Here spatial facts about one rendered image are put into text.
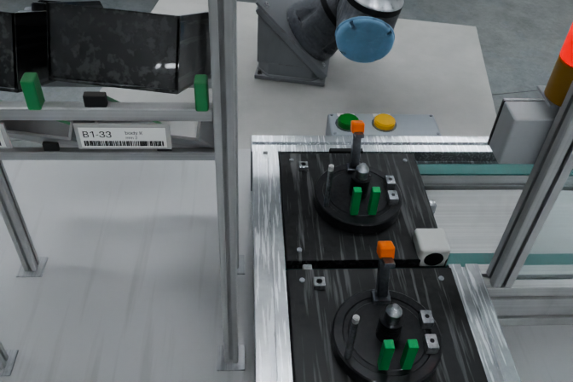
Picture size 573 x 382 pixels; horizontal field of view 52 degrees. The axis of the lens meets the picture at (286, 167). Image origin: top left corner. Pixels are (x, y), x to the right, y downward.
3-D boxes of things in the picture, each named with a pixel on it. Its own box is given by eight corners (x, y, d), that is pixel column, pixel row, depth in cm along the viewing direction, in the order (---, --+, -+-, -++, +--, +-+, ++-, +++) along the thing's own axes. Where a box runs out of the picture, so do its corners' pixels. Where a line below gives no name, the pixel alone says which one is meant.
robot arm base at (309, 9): (295, -3, 142) (326, -27, 137) (332, 45, 147) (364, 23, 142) (280, 20, 130) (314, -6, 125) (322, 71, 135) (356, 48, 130)
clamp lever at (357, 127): (347, 164, 97) (350, 119, 94) (359, 164, 97) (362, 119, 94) (351, 171, 93) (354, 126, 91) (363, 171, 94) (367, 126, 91)
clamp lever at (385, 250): (372, 291, 78) (377, 240, 75) (387, 290, 78) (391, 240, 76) (378, 306, 75) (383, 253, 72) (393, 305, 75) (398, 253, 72)
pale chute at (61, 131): (65, 148, 98) (69, 122, 98) (141, 158, 97) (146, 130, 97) (-36, 128, 70) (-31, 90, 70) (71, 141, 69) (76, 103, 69)
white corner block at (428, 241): (409, 244, 91) (414, 227, 88) (437, 244, 91) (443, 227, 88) (415, 269, 87) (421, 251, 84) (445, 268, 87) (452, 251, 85)
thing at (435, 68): (164, 2, 171) (163, -7, 169) (473, 35, 166) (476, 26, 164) (66, 156, 120) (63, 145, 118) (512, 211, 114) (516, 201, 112)
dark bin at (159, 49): (141, 52, 84) (141, -2, 82) (230, 61, 83) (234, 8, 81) (47, 79, 57) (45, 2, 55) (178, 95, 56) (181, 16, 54)
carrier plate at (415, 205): (279, 160, 103) (279, 152, 102) (411, 161, 105) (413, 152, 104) (286, 269, 86) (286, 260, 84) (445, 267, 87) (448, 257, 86)
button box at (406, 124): (324, 136, 117) (327, 112, 113) (426, 137, 119) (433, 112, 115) (328, 159, 112) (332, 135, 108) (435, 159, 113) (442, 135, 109)
